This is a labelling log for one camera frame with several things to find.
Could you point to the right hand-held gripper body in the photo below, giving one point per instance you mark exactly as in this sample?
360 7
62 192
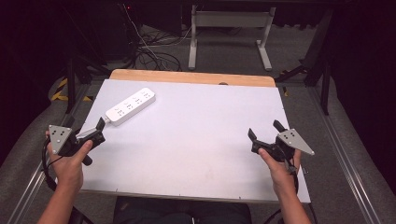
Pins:
294 140

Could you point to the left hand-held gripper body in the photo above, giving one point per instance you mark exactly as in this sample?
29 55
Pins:
59 136

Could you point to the white power strip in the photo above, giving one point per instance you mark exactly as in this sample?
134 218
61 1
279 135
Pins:
130 106

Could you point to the person's left hand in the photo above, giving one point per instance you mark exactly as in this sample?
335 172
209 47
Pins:
70 169

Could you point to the person's right hand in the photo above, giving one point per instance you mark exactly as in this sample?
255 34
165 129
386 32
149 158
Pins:
280 172

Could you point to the black tripod stand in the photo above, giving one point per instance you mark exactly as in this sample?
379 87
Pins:
76 77

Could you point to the black metal stand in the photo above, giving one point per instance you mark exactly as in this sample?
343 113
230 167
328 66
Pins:
317 67

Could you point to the person's dark pants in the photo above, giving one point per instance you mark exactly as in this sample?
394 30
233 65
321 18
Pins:
182 212

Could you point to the white metal stand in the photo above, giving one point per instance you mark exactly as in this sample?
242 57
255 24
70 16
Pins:
230 31

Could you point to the metal floor rail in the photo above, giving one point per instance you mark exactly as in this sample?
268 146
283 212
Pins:
342 155
34 183

